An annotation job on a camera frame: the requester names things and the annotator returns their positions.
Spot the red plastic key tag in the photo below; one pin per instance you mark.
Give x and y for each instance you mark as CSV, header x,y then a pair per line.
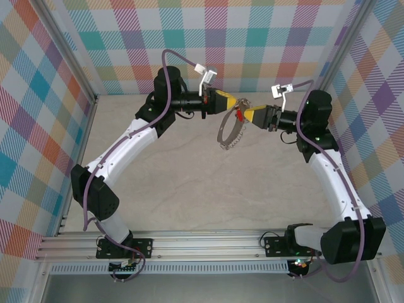
x,y
239,114

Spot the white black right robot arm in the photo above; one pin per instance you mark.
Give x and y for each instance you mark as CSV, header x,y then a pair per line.
x,y
337,186

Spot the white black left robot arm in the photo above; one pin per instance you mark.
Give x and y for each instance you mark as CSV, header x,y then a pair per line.
x,y
120,145

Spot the small black electronics board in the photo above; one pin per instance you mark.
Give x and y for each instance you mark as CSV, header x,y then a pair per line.
x,y
298,264
121,269

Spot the aluminium side frame rail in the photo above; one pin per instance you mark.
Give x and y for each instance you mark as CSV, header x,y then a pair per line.
x,y
332,131
82,142

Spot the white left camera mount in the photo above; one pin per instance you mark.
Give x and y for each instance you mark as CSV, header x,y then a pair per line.
x,y
200,67

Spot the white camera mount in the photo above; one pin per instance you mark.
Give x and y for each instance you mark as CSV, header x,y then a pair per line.
x,y
200,67
288,89

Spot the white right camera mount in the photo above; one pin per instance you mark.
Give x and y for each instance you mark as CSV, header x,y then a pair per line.
x,y
288,89

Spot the aluminium frame post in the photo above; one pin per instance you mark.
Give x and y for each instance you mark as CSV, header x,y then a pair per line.
x,y
70,50
343,47

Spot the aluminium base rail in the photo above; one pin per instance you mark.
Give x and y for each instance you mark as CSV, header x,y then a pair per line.
x,y
205,244

